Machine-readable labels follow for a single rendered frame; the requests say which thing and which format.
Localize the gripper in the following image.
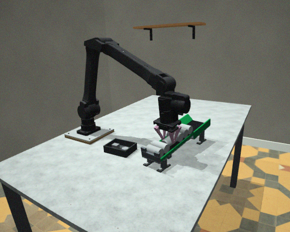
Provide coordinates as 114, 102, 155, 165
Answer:
153, 110, 181, 144

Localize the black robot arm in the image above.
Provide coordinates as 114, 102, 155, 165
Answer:
77, 38, 191, 136

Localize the white cylinder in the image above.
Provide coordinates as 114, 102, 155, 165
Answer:
152, 140, 170, 154
179, 124, 193, 134
146, 145, 164, 158

